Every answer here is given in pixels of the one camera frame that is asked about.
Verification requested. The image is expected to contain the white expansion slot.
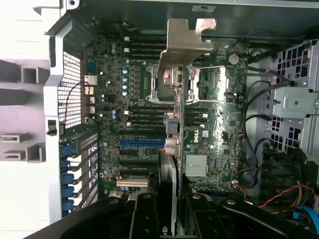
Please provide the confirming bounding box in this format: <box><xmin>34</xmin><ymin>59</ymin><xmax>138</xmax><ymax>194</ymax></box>
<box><xmin>116</xmin><ymin>179</ymin><xmax>148</xmax><ymax>188</ymax></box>

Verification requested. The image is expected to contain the large silver finned heatsink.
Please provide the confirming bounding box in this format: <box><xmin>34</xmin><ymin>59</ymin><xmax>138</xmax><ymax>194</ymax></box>
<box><xmin>185</xmin><ymin>154</ymin><xmax>208</xmax><ymax>177</ymax></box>

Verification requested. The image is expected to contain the blue expansion slot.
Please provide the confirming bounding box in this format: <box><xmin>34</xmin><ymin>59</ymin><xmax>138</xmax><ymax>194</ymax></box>
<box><xmin>119</xmin><ymin>139</ymin><xmax>166</xmax><ymax>147</ymax></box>

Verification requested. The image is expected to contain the green Dell motherboard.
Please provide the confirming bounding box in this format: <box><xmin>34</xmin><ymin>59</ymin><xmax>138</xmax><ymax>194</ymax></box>
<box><xmin>81</xmin><ymin>34</ymin><xmax>250</xmax><ymax>200</ymax></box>

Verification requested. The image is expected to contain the black RAM slot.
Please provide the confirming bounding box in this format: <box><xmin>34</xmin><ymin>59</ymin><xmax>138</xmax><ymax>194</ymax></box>
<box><xmin>126</xmin><ymin>109</ymin><xmax>208</xmax><ymax>116</ymax></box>
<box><xmin>126</xmin><ymin>115</ymin><xmax>208</xmax><ymax>121</ymax></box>

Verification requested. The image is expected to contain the silver perforated disk bay cage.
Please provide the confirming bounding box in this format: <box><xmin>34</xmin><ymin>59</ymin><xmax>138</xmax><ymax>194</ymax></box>
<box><xmin>271</xmin><ymin>39</ymin><xmax>319</xmax><ymax>155</ymax></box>

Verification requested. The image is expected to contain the small silver finned heatsink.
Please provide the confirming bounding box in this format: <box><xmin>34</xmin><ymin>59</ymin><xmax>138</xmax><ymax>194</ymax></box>
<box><xmin>84</xmin><ymin>74</ymin><xmax>97</xmax><ymax>87</ymax></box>

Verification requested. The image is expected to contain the grey parts rack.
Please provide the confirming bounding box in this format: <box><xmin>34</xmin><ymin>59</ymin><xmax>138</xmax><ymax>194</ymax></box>
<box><xmin>0</xmin><ymin>58</ymin><xmax>49</xmax><ymax>164</ymax></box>

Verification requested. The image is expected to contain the black open PC case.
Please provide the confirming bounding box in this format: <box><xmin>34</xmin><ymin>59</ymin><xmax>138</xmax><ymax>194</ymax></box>
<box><xmin>32</xmin><ymin>0</ymin><xmax>319</xmax><ymax>239</ymax></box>

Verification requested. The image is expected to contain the red and black wire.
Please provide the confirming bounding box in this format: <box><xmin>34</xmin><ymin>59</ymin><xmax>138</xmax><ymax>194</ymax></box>
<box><xmin>259</xmin><ymin>184</ymin><xmax>319</xmax><ymax>215</ymax></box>

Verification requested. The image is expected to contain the blue disk wire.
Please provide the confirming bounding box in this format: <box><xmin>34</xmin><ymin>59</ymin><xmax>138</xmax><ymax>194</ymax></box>
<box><xmin>286</xmin><ymin>205</ymin><xmax>319</xmax><ymax>229</ymax></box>

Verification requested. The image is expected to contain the black intrusion switch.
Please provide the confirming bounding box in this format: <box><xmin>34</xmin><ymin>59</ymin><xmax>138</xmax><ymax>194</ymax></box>
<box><xmin>47</xmin><ymin>120</ymin><xmax>58</xmax><ymax>136</ymax></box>

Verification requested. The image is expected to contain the CPU socket with metal frame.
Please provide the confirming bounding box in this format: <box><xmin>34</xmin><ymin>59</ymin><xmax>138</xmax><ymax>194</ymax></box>
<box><xmin>185</xmin><ymin>65</ymin><xmax>230</xmax><ymax>104</ymax></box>

